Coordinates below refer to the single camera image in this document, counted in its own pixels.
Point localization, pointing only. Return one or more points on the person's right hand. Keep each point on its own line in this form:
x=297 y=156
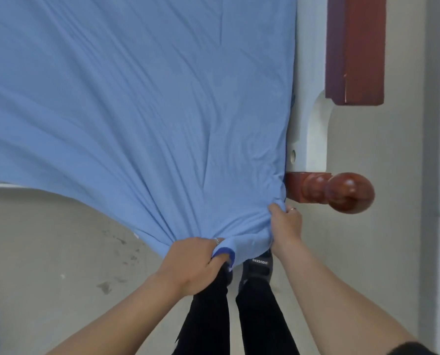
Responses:
x=286 y=231

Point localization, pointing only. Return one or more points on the person's left hand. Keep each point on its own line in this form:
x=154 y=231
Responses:
x=190 y=266

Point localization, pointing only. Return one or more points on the white wooden bed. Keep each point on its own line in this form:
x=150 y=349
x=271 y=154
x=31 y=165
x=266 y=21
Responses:
x=310 y=125

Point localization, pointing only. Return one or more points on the light blue sheet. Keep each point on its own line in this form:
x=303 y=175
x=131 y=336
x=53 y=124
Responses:
x=131 y=107

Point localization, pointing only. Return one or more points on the person's left forearm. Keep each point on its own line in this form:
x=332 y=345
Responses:
x=120 y=321

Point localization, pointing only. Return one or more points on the person's right forearm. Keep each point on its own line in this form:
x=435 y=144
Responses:
x=338 y=310

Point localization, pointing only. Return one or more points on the person's black trousers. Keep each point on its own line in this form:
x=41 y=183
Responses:
x=260 y=321

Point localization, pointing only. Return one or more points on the person's black shirt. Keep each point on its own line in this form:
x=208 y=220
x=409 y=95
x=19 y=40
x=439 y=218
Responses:
x=412 y=349

